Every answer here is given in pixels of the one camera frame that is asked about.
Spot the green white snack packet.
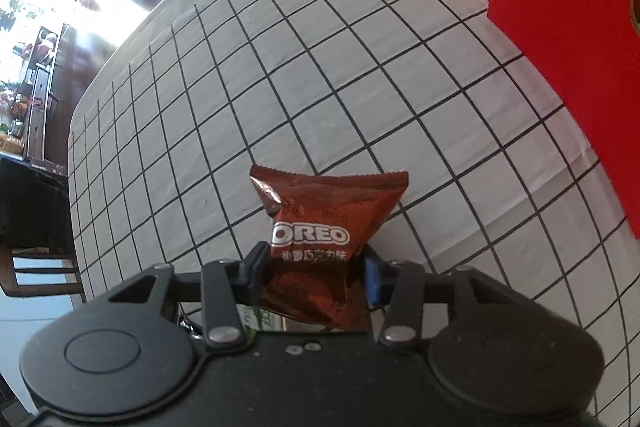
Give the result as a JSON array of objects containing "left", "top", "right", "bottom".
[{"left": 239, "top": 304, "right": 283, "bottom": 333}]

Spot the checked white tablecloth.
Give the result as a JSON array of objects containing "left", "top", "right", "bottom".
[{"left": 67, "top": 0, "right": 640, "bottom": 358}]

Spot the red box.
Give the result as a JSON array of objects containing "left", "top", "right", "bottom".
[{"left": 487, "top": 0, "right": 640, "bottom": 240}]

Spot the chair with dark cloth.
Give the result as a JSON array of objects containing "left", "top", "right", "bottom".
[{"left": 0, "top": 157, "right": 87, "bottom": 298}]

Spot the dark low cabinet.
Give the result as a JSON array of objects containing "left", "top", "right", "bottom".
[{"left": 10, "top": 24, "right": 70, "bottom": 164}]

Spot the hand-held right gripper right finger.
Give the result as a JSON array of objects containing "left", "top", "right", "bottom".
[{"left": 362, "top": 247, "right": 531, "bottom": 349}]

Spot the brown cookie bag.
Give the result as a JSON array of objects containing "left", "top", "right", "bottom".
[{"left": 248, "top": 164, "right": 410, "bottom": 333}]

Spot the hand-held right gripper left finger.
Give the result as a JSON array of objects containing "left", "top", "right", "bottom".
[{"left": 102, "top": 241, "right": 273, "bottom": 350}]

